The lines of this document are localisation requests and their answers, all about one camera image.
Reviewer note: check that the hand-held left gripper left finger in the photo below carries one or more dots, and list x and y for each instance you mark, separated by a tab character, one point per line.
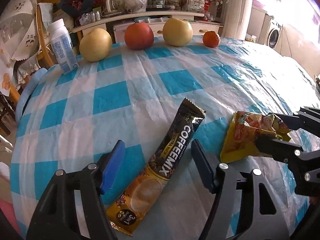
112	167

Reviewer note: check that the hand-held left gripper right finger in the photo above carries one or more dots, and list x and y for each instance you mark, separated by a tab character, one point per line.
203	166

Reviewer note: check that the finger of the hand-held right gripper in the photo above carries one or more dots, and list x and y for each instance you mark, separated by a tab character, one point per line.
277	148
307	118

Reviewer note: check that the yellow snack wrapper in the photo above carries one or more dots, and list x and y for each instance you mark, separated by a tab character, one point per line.
240	140

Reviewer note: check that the black gold coffee sachet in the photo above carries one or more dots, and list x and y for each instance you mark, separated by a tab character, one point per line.
172	140

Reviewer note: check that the blue white checkered tablecloth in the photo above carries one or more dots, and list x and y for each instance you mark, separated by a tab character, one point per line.
130	85

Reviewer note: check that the white washing machine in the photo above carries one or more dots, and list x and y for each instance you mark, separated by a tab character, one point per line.
273	33

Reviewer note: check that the blue cushion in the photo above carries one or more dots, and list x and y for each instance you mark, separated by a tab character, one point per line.
28	92

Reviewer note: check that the yellow pear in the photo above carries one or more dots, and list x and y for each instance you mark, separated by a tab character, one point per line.
178	32
95	45

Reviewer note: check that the orange tangerine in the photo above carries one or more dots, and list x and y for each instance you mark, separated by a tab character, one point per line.
211	39

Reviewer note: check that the cream curtain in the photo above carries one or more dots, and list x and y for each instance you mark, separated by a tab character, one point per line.
237	10

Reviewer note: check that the white bottle blue label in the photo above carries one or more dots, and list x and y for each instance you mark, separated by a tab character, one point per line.
62	47

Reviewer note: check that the green lace table cloth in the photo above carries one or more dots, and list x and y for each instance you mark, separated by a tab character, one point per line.
27	68

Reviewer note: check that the red apple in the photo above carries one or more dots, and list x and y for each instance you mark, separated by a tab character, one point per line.
139	36

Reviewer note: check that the white floral table cloth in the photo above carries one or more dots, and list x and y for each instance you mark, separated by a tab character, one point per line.
6	75

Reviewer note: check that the red plastic bottle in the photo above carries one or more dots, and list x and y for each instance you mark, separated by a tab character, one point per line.
206	11

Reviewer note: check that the wooden chair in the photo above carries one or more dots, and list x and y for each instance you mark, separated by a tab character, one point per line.
46	32

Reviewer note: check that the group of small glass jars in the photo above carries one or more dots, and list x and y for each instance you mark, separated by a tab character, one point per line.
90	18

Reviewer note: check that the cream tv cabinet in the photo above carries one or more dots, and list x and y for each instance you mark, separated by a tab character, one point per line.
150	17

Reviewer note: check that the white electric kettle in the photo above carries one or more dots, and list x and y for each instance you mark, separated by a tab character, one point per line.
112	5

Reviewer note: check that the clear zip plastic bag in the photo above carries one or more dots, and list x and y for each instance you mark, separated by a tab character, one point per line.
135	2

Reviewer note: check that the dark wrapped flower bouquet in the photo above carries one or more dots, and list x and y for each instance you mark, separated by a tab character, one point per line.
80	2

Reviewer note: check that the white mesh food cover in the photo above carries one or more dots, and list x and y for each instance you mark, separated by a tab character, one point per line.
16	27

